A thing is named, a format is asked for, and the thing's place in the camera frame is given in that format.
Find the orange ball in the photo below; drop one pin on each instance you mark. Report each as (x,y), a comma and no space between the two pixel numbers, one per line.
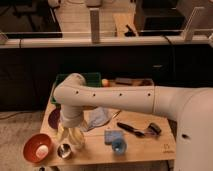
(105,83)

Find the black tool on desk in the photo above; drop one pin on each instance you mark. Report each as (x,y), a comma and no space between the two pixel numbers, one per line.
(129,32)

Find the grey angled bracket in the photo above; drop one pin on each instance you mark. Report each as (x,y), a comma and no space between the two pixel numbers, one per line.
(192,23)

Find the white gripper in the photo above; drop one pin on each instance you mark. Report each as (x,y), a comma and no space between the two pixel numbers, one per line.
(64,132)

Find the small metal cup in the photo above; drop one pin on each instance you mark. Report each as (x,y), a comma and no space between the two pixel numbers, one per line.
(64,151)

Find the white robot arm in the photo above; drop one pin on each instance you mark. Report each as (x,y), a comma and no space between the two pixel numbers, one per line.
(191,108)

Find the light blue cloth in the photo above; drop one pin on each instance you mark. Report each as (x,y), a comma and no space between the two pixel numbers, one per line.
(97,118)

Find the brown object at back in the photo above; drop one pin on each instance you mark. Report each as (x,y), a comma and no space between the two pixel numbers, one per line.
(134,82)

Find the purple bowl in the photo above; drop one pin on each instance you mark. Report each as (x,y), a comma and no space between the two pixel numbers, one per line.
(53,119)

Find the black brush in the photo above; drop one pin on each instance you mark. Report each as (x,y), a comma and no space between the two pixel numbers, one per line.
(130,129)

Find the red bowl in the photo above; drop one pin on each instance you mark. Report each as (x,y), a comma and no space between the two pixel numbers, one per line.
(30,147)

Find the white railing bar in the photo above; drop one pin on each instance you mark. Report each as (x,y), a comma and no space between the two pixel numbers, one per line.
(104,41)

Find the small blue cup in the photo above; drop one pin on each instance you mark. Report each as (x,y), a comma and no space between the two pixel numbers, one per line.
(119,146)

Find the white egg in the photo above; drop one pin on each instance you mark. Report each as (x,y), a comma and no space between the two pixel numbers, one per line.
(42,151)

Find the grey upright bracket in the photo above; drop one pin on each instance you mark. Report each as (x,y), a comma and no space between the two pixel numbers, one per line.
(95,25)

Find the blue sponge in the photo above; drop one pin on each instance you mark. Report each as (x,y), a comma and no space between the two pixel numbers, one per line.
(110,136)

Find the green tray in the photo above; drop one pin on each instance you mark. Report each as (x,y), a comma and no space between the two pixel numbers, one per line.
(93,79)

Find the small dark toy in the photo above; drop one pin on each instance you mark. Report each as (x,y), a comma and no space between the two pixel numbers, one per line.
(154,128)

